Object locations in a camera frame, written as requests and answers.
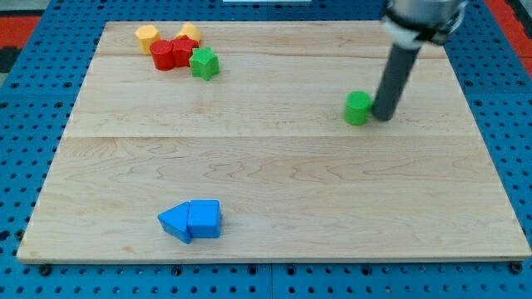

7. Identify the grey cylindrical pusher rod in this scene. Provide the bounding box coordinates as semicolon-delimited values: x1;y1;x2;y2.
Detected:
372;44;420;121

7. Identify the green cylinder block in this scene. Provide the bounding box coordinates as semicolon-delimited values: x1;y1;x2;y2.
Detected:
343;91;372;125

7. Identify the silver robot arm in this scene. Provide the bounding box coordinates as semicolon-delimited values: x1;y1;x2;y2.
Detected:
372;0;467;121

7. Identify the green star block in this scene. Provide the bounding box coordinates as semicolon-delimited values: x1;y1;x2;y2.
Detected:
189;47;219;81

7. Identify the red star block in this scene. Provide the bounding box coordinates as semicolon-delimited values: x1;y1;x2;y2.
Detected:
170;35;199;67

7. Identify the wooden board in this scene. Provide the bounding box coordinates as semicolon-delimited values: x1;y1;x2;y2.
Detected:
17;22;531;264

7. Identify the yellow pentagon block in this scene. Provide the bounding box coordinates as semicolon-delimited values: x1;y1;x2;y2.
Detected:
175;22;202;42

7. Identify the red cylinder block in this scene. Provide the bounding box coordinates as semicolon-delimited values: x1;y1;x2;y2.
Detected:
150;40;175;71

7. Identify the blue cube block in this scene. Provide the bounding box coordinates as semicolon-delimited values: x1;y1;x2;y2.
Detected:
187;199;222;238

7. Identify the yellow hexagon block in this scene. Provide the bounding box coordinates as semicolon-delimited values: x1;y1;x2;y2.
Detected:
135;25;160;55

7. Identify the blue triangle block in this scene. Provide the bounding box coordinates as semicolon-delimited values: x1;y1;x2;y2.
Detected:
158;202;192;244

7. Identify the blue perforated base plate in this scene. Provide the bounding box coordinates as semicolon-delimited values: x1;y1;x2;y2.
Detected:
1;1;531;298

